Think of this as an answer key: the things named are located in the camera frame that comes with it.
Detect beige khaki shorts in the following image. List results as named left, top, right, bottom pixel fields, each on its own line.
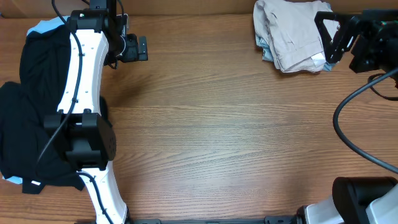
left=252, top=0, right=340, bottom=74

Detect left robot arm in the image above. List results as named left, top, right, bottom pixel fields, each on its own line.
left=43, top=0, right=148, bottom=223

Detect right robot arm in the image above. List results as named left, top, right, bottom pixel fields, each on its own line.
left=264, top=9, right=397, bottom=224

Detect folded light denim shorts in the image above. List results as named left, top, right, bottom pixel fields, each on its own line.
left=255, top=1, right=340, bottom=72

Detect black garment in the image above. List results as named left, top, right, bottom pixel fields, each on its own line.
left=0, top=24, right=109, bottom=195

